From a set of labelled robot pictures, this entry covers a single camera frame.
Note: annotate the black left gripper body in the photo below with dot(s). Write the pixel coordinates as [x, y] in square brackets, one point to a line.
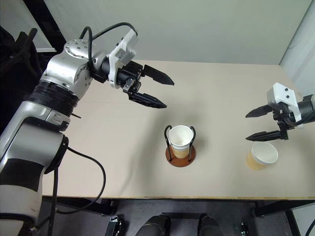
[130, 76]

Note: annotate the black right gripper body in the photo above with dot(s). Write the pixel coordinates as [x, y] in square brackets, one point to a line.
[281, 114]

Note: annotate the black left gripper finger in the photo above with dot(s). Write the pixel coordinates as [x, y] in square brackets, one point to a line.
[157, 76]
[147, 100]

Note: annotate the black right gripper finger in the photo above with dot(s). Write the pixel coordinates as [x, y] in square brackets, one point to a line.
[263, 136]
[259, 111]

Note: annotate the tan paper cup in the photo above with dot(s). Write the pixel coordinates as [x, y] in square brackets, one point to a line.
[264, 152]
[180, 135]
[180, 154]

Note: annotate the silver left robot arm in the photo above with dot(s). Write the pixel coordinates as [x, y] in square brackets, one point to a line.
[61, 68]

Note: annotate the dark rounded shape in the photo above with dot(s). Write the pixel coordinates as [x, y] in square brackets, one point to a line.
[209, 226]
[153, 226]

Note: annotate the black covered chair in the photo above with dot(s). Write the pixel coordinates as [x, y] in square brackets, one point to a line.
[14, 61]

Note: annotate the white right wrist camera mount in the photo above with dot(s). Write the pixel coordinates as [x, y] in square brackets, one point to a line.
[283, 92]

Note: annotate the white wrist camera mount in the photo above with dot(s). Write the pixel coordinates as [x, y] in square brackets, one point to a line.
[283, 92]
[128, 46]

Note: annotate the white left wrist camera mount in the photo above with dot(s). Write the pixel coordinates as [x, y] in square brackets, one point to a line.
[128, 46]

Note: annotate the black diagonal frame post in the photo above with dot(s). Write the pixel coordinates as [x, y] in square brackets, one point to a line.
[54, 22]

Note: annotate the black silver floor bracket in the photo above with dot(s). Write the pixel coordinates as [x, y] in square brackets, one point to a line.
[244, 228]
[114, 225]

